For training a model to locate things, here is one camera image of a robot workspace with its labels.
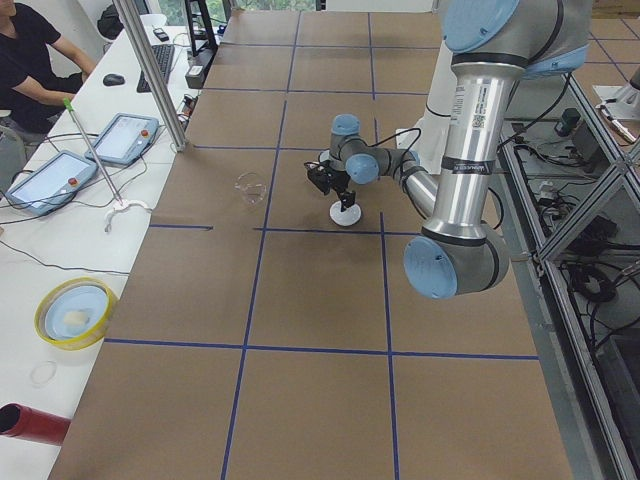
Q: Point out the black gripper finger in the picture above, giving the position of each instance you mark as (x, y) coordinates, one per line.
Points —
(347, 199)

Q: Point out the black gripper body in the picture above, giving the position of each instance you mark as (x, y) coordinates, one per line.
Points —
(341, 183)

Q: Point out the clear glass funnel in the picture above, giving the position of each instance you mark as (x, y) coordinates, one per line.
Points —
(252, 187)

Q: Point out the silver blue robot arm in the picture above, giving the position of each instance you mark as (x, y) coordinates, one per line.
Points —
(494, 45)

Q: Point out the white ceramic lid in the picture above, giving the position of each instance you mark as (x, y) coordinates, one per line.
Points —
(345, 217)

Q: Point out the black box with label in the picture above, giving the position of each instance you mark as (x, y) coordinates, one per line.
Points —
(199, 66)

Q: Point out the blue teach pendant far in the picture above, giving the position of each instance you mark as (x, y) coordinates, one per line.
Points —
(125, 139)

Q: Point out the blue teach pendant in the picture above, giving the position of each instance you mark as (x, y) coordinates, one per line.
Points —
(125, 139)
(53, 184)

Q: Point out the black keyboard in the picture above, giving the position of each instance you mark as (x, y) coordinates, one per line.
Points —
(163, 54)

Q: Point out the white curved clamp piece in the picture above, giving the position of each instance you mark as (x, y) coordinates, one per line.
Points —
(123, 206)

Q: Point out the black computer mouse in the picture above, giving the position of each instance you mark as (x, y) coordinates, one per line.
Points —
(113, 80)

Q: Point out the metal rod green tip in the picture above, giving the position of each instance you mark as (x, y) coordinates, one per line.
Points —
(68, 106)

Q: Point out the blue teach pendant near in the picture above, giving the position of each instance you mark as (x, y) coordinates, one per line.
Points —
(53, 184)

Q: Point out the person in black shirt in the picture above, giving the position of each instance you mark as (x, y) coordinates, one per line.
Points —
(30, 89)

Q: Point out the red cylinder tube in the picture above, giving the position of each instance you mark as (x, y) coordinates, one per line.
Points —
(29, 424)

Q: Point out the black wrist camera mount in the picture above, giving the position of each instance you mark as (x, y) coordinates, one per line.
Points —
(321, 175)

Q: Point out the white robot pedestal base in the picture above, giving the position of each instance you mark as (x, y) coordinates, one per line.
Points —
(431, 129)

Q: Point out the aluminium frame post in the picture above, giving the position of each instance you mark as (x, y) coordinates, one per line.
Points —
(136, 32)

